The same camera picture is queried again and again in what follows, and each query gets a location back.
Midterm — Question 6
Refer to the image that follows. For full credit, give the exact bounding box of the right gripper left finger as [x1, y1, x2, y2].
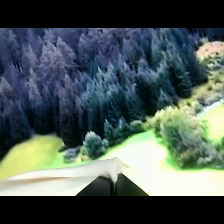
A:
[75, 175, 115, 197]

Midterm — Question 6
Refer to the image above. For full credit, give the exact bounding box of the beige garment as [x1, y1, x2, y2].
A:
[0, 156, 131, 197]

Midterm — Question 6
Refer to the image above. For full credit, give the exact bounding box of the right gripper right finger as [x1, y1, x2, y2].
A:
[114, 172, 150, 197]

